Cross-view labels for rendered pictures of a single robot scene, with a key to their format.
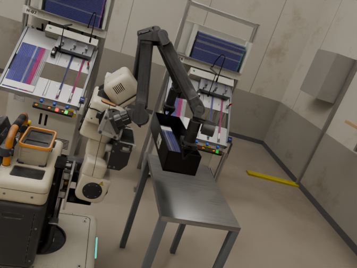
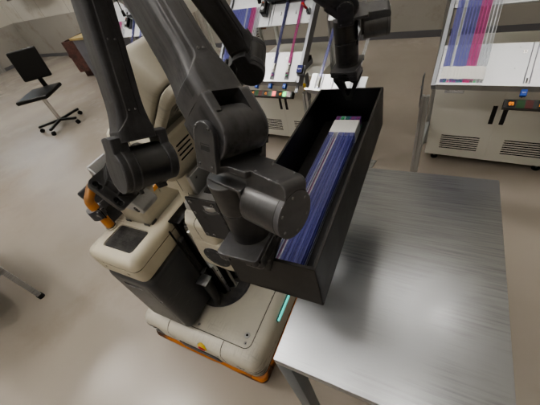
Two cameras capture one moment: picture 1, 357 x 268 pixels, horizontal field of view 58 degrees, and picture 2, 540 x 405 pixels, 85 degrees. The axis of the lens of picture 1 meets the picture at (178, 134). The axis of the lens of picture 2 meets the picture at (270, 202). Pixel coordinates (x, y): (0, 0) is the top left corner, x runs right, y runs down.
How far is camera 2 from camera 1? 135 cm
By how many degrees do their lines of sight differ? 51
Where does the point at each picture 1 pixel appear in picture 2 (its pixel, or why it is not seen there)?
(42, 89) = not seen: hidden behind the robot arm
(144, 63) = (77, 11)
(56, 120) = (296, 101)
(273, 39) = not seen: outside the picture
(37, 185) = (123, 263)
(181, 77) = (139, 13)
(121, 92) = not seen: hidden behind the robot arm
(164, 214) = (281, 354)
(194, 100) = (185, 101)
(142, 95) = (111, 113)
